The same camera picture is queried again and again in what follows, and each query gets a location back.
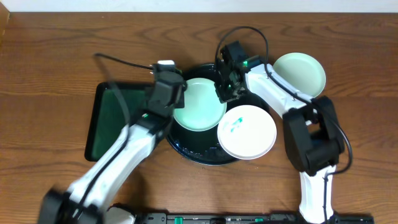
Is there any mint plate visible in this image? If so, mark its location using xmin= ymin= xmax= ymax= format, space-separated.
xmin=174 ymin=78 xmax=227 ymax=131
xmin=273 ymin=52 xmax=326 ymax=97

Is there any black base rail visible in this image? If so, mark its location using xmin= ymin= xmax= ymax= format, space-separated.
xmin=105 ymin=203 xmax=376 ymax=224

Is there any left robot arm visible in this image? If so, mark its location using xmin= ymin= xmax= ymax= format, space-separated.
xmin=38 ymin=84 xmax=187 ymax=223

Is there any white plate green stain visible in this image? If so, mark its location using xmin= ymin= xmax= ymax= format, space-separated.
xmin=217 ymin=105 xmax=277 ymax=160

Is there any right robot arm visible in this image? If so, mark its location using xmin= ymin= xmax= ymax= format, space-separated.
xmin=216 ymin=53 xmax=349 ymax=223

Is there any rectangular black water tray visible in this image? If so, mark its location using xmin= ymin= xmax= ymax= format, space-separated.
xmin=85 ymin=82 xmax=151 ymax=162

